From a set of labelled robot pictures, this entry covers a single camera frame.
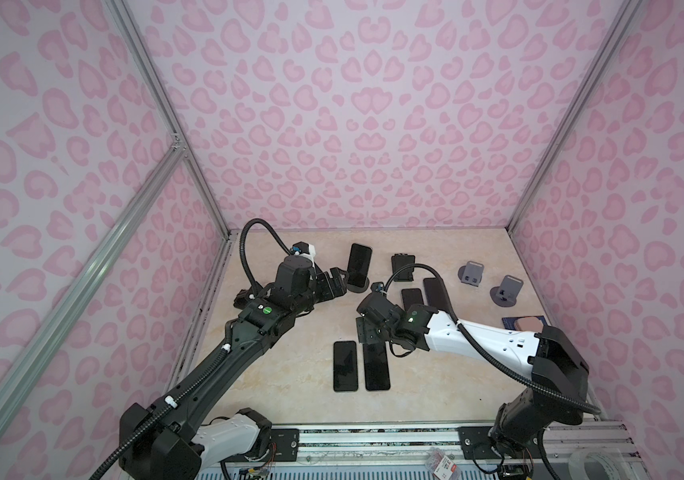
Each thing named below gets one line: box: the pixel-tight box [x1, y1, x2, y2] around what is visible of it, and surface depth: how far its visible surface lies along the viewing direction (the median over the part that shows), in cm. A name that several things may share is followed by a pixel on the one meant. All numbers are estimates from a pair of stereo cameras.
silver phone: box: [423, 278, 449, 312], surface depth 104 cm
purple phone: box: [362, 342, 391, 391], surface depth 86 cm
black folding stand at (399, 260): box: [391, 253, 416, 282], surface depth 106 cm
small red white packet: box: [425, 447, 461, 480], surface depth 70 cm
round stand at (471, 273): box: [458, 260, 484, 287], surface depth 105 cm
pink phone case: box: [514, 316, 544, 333], surface depth 94 cm
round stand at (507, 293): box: [490, 274, 524, 307], surface depth 97 cm
